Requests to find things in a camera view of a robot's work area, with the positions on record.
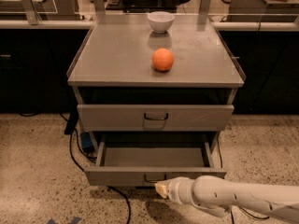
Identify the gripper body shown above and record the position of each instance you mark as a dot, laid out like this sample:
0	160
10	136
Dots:
173	189

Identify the grey drawer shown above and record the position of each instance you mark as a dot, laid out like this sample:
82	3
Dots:
165	118
142	165

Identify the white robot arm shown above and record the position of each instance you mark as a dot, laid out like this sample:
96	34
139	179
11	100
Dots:
216	196

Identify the grey metal drawer cabinet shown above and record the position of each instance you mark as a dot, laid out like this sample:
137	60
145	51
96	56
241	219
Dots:
115	68

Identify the grey top drawer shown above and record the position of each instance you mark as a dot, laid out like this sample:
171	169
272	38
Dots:
165	118

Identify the blue power adapter box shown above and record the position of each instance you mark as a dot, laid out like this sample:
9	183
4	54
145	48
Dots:
86	142

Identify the orange fruit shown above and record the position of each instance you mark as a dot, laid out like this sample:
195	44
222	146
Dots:
162	59

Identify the white ceramic bowl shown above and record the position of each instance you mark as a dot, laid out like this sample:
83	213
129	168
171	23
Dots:
160	21

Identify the metal bracket post right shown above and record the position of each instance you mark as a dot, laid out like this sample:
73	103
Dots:
204	6

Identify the metal bracket post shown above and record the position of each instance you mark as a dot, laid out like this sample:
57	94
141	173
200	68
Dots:
30	12
99	6
204	6

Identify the metal bracket post middle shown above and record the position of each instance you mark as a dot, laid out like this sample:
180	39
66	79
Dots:
99	6

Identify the metal bracket post left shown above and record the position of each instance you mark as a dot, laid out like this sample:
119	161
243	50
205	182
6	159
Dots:
30	12

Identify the white counter rail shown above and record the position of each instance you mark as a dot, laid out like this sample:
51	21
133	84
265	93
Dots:
221	26

